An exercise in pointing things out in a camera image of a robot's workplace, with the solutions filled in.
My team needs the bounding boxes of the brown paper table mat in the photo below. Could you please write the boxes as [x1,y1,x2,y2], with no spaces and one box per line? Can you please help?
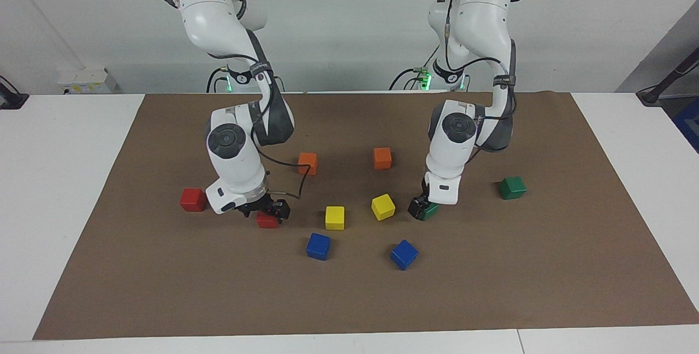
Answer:
[32,91,699,341]

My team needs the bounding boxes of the blue crate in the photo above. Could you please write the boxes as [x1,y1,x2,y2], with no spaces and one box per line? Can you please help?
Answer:
[672,97,699,154]

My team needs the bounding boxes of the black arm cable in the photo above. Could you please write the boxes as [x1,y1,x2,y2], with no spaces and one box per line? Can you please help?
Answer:
[443,0,517,166]
[218,51,313,199]

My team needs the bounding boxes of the black base cables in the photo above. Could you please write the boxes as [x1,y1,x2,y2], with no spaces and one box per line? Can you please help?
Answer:
[206,66,233,94]
[389,44,441,91]

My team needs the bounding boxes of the yellow wooden cube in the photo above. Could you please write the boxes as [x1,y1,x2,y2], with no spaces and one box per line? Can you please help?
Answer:
[371,193,396,221]
[325,206,346,231]

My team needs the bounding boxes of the white power strip box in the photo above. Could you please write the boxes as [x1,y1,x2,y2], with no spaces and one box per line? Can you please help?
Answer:
[57,67,119,96]

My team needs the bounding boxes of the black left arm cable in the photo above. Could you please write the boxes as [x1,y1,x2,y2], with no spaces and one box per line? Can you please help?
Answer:
[443,0,517,166]

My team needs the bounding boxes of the black right base cables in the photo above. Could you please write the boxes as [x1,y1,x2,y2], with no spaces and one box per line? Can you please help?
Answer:
[206,66,233,94]

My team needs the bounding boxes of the black left base cables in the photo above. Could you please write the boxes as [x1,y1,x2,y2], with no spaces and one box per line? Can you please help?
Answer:
[389,44,441,91]

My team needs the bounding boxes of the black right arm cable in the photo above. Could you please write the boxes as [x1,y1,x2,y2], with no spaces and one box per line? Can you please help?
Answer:
[218,51,313,199]

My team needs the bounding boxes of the black stand pole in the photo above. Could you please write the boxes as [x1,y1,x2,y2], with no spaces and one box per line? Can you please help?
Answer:
[636,47,699,107]

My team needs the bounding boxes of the blue wooden cube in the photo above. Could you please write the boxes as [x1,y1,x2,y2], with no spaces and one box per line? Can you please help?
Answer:
[390,239,419,271]
[306,232,331,261]

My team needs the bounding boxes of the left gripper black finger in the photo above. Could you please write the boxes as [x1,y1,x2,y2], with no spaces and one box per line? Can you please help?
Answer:
[407,197,432,222]

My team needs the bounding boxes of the black table clamp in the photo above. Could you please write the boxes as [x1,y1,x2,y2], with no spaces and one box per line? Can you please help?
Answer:
[0,75,29,110]

